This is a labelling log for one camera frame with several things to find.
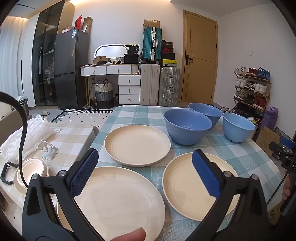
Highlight black shoe box red logo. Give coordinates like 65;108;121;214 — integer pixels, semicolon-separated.
161;39;175;60

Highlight small open cardboard box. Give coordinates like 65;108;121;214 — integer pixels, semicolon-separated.
93;56;111;65

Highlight woven laundry basket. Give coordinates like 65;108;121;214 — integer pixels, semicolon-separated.
94;79;114;109

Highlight thin black cable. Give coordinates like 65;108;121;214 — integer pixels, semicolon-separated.
266;170;289;205

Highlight dark grey fridge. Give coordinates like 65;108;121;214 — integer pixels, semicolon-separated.
55;29;89;109

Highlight white suitcase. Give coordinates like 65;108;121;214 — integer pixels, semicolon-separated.
140;63;160;106

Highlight person's left hand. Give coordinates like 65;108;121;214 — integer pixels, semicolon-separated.
109;227;147;241

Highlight teal suitcase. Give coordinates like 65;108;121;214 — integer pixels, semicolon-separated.
142;27;162;62

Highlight light blue ribbed bowl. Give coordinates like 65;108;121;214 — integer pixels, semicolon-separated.
222;112;256;143

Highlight clear bubble wrap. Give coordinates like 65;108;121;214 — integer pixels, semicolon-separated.
0;115;60;163

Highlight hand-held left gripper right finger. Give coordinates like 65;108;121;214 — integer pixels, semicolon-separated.
187;149;270;241

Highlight purple bag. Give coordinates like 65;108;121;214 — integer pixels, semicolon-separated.
259;107;279;133

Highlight white vanity desk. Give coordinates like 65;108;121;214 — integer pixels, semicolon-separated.
80;64;141;108

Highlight stacked cream side plates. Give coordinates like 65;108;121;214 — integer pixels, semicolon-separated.
13;166;50;197

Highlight cream round plate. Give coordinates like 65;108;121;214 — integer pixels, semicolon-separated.
104;125;171;167
57;166;166;241
162;152;241;220

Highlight silver suitcase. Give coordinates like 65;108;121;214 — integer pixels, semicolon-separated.
158;67;181;107

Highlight silver metal phone stand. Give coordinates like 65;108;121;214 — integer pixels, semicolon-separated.
41;140;59;160

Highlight cardboard box with bold print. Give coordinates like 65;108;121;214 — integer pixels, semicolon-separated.
266;199;285;225

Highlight nested cream bowls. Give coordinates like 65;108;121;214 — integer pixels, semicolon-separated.
17;158;49;188

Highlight metal shoe rack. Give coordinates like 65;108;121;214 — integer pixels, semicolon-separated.
232;67;271;116

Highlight oval white-framed mirror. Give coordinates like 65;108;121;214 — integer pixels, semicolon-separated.
94;44;129;59

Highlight cardboard box with black print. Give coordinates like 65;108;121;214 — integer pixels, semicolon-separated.
143;20;161;29

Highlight wooden door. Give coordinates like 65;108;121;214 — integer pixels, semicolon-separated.
180;10;218;104

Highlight thick black cable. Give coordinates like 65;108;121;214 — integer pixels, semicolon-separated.
0;91;29;188

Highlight person's right hand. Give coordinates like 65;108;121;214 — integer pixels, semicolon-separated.
282;174;292;201

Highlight white drawer cabinet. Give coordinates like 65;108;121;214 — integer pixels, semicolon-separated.
118;75;141;105

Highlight tall cardboard box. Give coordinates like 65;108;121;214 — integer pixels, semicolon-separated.
83;17;92;34

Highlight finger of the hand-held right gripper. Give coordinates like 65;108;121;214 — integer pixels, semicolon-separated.
269;142;288;160
280;137;296;151

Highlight beige sofa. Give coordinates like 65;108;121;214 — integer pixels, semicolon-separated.
0;95;29;144

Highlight patterned wrapping sheet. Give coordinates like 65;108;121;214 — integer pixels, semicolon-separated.
274;127;296;144

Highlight large cardboard box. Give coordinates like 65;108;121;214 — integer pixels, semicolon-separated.
255;126;281;157

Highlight black bag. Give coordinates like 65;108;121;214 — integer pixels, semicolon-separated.
124;45;140;64

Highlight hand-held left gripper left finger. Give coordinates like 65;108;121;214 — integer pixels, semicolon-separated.
21;148;104;241

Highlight black plastic handle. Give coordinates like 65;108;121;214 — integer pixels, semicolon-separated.
0;162;19;185

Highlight dark glass cabinet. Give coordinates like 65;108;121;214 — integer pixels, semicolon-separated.
31;0;75;107

